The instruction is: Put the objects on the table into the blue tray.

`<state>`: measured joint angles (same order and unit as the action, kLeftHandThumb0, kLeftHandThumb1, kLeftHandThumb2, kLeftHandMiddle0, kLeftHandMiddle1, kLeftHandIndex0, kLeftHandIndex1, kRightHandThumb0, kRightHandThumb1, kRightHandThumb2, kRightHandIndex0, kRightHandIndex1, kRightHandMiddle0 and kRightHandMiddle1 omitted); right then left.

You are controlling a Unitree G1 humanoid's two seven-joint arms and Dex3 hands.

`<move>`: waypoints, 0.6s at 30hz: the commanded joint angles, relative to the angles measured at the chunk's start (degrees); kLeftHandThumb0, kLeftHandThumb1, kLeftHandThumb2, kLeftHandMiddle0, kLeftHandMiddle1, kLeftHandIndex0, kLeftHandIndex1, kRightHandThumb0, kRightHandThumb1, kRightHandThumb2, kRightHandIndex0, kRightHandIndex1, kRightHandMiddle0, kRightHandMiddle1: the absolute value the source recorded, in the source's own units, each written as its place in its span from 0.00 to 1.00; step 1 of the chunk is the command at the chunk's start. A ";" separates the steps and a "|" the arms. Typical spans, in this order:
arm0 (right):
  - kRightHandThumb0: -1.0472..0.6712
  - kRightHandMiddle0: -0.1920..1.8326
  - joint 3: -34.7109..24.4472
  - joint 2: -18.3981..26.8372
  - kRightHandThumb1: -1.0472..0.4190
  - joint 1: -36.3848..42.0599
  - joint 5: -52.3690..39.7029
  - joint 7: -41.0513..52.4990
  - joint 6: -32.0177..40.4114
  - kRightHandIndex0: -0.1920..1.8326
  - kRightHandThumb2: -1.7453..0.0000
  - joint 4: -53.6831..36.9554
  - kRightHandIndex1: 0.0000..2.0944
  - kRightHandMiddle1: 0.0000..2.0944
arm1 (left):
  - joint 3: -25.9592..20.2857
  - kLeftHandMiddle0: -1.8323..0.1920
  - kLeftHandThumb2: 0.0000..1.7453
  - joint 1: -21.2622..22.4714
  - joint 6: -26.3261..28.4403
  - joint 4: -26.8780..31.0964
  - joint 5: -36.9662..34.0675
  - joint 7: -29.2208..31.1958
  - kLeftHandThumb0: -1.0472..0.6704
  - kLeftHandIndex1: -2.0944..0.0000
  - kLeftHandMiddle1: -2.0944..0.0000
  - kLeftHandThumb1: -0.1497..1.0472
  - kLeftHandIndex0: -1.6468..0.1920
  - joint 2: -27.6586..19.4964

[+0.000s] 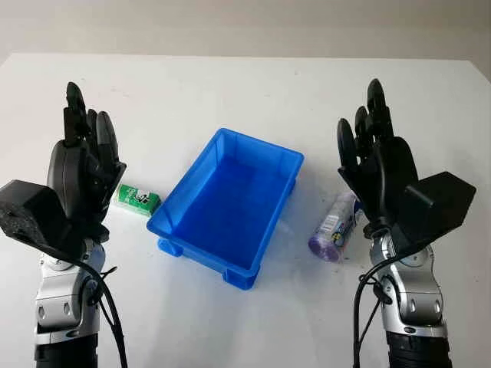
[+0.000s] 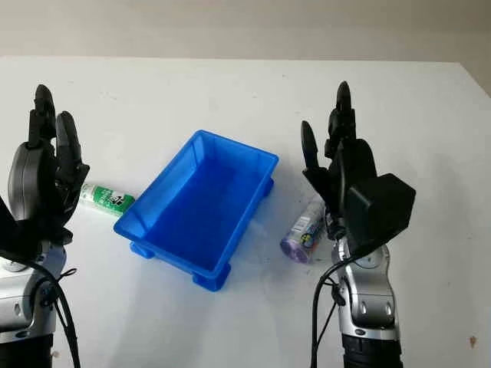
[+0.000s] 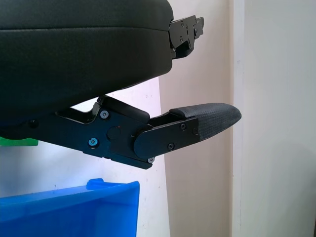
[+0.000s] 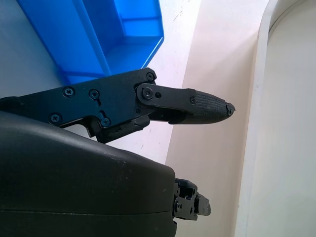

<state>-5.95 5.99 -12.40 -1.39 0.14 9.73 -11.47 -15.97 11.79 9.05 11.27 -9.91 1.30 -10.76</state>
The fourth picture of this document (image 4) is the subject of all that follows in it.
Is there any blue plastic tray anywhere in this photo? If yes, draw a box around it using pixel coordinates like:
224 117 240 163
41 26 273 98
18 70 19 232
16 0 165 86

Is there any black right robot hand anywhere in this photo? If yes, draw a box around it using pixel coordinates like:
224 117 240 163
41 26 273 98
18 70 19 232
0 67 237 237

